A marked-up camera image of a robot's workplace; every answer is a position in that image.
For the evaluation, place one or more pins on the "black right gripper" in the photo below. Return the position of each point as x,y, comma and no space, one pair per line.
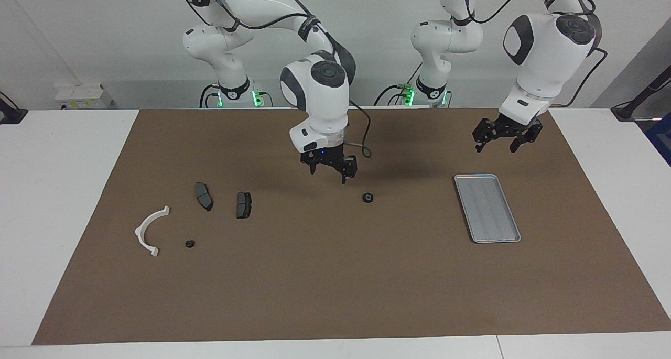
327,157

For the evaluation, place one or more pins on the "blue object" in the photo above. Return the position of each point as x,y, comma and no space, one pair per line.
661,139

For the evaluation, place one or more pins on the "black clamp stand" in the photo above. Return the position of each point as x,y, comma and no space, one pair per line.
10,115

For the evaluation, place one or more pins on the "white power strip box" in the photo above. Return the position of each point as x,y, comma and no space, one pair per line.
78,94

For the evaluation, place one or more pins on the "brown table mat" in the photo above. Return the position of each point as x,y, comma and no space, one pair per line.
335,280

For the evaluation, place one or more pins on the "white curved plastic bracket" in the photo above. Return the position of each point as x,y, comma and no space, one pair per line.
140,234

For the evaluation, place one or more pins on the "large black bearing gear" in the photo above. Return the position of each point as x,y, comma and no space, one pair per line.
368,197

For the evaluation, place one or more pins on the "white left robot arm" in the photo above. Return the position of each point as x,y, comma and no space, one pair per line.
545,50

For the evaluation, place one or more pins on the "silver metal tray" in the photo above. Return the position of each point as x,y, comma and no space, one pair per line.
487,209

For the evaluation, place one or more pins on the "rectangular dark grey brake pad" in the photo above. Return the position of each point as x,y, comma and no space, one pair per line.
244,205

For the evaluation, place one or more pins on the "slanted dark grey brake pad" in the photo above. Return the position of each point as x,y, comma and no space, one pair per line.
203,195

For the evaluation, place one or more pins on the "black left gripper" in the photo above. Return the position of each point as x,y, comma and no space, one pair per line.
513,126

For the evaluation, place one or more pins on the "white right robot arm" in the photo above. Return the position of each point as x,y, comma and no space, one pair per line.
320,102

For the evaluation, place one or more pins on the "black angled stand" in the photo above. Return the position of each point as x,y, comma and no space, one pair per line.
626,110

